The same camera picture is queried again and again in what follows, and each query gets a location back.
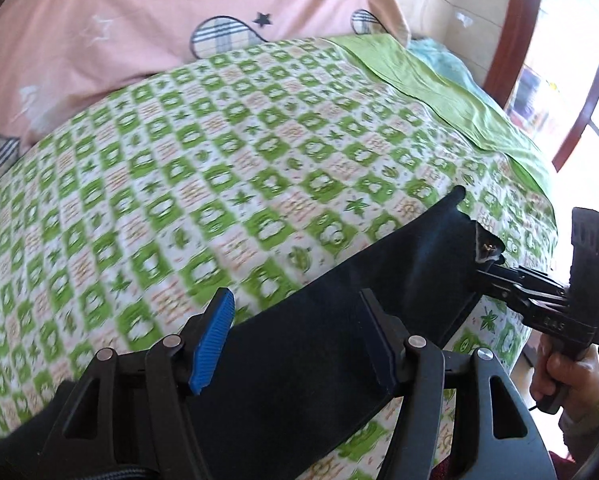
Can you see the person's right forearm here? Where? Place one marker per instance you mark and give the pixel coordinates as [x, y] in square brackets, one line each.
[592, 430]

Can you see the person's right hand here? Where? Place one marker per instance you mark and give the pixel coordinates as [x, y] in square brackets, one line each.
[577, 377]

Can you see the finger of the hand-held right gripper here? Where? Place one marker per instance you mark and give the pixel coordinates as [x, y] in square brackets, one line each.
[522, 296]
[517, 275]

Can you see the plain green sheet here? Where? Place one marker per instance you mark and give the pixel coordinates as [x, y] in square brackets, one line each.
[439, 95]

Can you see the pink patterned pillow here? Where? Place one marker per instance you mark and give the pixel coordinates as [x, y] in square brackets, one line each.
[129, 25]

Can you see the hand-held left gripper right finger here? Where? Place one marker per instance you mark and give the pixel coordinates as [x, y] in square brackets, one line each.
[382, 347]

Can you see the dark navy pants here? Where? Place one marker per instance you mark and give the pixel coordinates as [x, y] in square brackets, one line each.
[304, 340]

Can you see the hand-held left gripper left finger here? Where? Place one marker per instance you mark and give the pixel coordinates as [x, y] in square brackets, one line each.
[212, 342]

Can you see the brown wooden window frame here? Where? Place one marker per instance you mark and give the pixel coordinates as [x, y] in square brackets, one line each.
[517, 25]

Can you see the green patterned bed sheet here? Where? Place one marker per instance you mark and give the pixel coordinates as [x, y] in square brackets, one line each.
[204, 170]

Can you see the light blue cloth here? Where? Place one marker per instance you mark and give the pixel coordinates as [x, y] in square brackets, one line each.
[444, 62]

